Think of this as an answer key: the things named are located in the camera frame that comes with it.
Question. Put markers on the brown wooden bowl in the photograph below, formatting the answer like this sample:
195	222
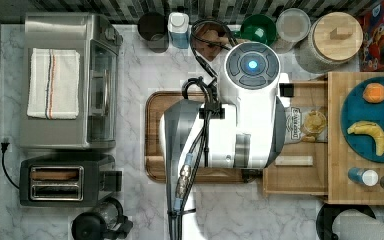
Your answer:
209	37

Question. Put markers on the black glass coffee pot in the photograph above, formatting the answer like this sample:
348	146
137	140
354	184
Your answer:
106	221

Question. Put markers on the black two-slot toaster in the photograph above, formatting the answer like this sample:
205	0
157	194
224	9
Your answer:
68	179

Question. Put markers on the orange fruit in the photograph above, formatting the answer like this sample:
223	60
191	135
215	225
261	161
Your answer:
374	93

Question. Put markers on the paper towel roll holder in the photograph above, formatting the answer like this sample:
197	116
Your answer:
348	222

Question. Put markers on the yellow banana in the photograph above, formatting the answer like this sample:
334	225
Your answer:
371	129

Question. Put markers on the wooden cutting board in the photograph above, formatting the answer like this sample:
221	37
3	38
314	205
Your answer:
156	104

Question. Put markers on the green bowl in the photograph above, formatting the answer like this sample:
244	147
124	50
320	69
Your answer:
258	28

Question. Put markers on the chip bag in drawer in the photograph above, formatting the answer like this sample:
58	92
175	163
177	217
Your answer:
306	124

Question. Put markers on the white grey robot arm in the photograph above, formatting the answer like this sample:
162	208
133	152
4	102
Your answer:
236	121

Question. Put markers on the grey lidded container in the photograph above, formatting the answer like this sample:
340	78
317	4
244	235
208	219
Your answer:
292	25

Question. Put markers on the blue white spice bottle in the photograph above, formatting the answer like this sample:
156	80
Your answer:
367	177

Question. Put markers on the striped white dish towel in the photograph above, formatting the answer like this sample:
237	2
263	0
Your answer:
54	84

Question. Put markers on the stainless toaster oven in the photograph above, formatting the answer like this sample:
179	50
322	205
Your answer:
98	43

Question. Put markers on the blue round plate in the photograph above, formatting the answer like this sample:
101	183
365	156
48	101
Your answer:
355	108

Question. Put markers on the red cereal box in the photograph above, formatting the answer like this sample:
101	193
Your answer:
383	36

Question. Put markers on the wooden drawer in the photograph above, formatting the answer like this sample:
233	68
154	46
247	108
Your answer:
301	167

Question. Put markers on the jar with wooden lid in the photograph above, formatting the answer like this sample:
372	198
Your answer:
333	40

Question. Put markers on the black cup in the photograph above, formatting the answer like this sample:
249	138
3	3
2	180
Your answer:
152	27

